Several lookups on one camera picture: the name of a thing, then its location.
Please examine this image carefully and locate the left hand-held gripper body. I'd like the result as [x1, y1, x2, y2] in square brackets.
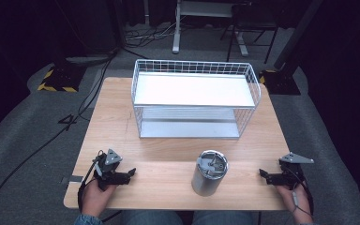
[92, 148, 131, 192]

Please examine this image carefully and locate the grey tape strip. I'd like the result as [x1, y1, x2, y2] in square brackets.
[67, 174, 84, 184]

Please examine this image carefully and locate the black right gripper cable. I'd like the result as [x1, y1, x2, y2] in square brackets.
[285, 167, 315, 219]

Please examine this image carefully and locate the white desk frame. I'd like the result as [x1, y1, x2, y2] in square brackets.
[172, 0, 251, 58]

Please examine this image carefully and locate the person's left hand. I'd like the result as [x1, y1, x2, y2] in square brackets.
[81, 177, 117, 218]

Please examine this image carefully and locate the white wire shelf rack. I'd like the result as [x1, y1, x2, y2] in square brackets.
[130, 58, 263, 140]

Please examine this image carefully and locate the bundle of floor cables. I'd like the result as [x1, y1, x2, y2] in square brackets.
[123, 18, 182, 50]

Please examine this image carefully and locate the dark slanted stand pole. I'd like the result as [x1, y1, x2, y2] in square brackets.
[273, 0, 324, 71]

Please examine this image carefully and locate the silver metal tumbler with lid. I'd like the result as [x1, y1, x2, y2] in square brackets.
[190, 149, 230, 198]

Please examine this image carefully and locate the black yellow striped stand base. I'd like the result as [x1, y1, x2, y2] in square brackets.
[258, 68, 302, 97]
[37, 63, 88, 94]

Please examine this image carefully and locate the person's right hand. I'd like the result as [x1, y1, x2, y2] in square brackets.
[276, 182, 314, 225]

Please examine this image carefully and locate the long black floor cable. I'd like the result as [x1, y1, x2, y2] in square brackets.
[0, 51, 117, 225]

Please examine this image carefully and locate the black chair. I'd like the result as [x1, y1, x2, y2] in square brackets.
[219, 2, 280, 66]

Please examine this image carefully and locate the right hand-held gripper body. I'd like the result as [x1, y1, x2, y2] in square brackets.
[270, 151, 315, 188]

